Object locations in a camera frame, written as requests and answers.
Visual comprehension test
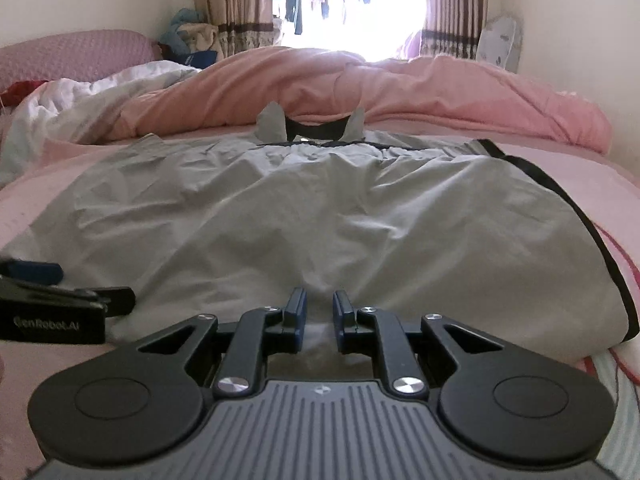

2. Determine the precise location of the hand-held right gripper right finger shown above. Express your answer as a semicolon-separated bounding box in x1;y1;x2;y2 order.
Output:
332;289;506;396

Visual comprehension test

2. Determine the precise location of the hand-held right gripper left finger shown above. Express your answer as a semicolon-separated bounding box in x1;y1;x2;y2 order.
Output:
135;287;308;396

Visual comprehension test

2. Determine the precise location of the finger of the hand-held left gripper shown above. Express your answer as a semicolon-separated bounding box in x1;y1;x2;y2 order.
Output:
0;258;64;283
0;277;137;317

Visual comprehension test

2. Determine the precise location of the grey and black jacket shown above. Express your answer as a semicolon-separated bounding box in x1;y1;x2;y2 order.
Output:
0;101;626;361

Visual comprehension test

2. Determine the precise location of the pile of clothes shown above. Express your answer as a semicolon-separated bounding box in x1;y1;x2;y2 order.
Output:
159;8;221;68

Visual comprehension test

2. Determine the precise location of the white quilt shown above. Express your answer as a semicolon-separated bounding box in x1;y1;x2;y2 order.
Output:
0;60;201;186

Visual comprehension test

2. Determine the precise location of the red cloth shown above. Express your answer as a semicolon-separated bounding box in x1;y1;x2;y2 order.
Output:
0;80;48;106

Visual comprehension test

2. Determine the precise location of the pink headboard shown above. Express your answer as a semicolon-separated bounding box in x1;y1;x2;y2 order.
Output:
0;30;161;91

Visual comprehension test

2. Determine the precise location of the pink duvet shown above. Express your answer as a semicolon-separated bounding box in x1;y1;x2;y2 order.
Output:
107;46;613;153

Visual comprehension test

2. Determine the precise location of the pink printed blanket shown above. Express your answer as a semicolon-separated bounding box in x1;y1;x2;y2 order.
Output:
0;127;640;480

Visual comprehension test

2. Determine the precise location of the purple cloth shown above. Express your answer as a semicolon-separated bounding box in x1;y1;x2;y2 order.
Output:
395;30;423;61

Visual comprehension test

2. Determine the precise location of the striped brown curtain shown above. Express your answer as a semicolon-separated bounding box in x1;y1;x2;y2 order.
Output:
420;0;488;61
190;0;275;58

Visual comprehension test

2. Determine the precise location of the white patterned pillow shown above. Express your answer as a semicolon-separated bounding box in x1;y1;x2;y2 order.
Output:
475;14;523;73

